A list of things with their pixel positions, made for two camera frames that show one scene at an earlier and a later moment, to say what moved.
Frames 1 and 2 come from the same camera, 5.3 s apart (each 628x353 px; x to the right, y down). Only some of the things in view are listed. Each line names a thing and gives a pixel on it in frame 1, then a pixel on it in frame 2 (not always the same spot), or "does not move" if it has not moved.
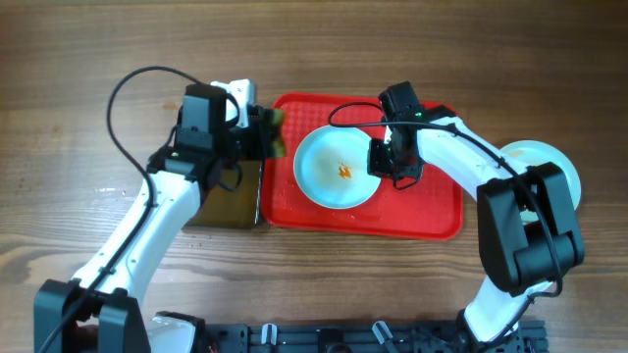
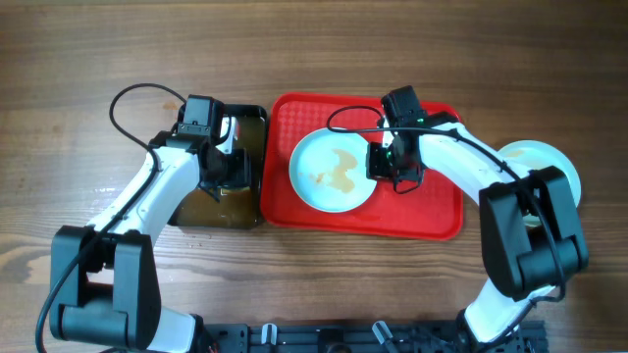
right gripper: (376, 166) does not move
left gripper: (257, 133) to (238, 176)
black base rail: (360, 338) does not move
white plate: (532, 152) does not move
